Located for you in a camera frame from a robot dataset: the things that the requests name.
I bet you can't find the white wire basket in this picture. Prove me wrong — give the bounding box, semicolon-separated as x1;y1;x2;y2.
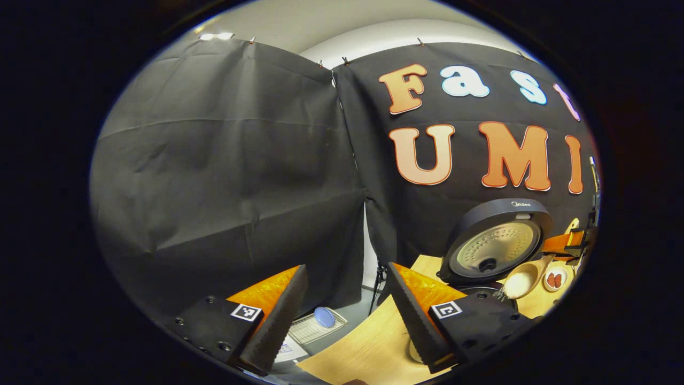
289;307;348;345

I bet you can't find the dark grey rice cooker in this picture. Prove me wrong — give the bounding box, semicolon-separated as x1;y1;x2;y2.
437;198;555;312

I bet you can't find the white round plate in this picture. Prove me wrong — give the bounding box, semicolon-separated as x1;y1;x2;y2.
543;266;569;292

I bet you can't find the black backdrop cloth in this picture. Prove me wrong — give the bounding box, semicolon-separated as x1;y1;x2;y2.
90;37;599;321

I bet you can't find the black tripod stand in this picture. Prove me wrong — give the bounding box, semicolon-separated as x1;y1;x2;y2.
369;259;388;316

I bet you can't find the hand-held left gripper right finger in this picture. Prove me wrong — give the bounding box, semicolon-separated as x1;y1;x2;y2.
386;262;535;374

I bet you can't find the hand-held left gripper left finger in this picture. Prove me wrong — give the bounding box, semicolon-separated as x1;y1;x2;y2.
166;265;309;375

